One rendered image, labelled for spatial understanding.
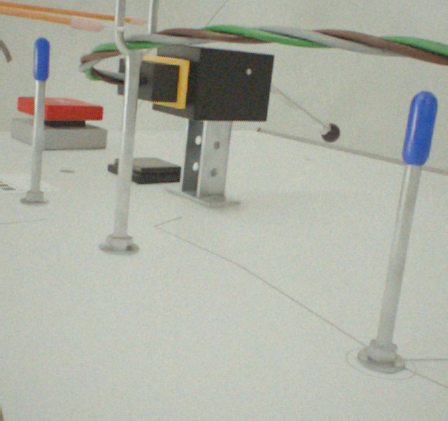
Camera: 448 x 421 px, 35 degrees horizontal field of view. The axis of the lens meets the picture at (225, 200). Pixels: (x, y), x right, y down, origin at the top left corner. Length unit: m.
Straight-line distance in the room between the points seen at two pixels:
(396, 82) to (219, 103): 1.64
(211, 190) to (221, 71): 0.07
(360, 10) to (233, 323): 2.08
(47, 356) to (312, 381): 0.08
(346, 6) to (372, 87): 0.39
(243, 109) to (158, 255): 0.13
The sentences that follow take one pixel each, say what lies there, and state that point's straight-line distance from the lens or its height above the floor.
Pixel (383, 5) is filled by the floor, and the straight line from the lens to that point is 2.27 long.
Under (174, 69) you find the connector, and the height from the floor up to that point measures 1.18.
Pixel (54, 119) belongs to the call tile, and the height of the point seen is 1.12.
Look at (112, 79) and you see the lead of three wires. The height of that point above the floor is 1.20.
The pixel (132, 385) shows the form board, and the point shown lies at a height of 1.24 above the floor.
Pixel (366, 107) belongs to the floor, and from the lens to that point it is 2.00.
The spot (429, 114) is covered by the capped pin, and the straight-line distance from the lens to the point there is 0.21.
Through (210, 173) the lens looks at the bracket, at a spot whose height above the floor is 1.11.
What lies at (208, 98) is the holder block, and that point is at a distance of 0.39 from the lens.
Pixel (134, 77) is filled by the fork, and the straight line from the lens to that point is 0.30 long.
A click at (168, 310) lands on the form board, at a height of 1.21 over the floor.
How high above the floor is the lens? 1.38
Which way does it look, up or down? 42 degrees down
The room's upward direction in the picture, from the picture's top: 45 degrees counter-clockwise
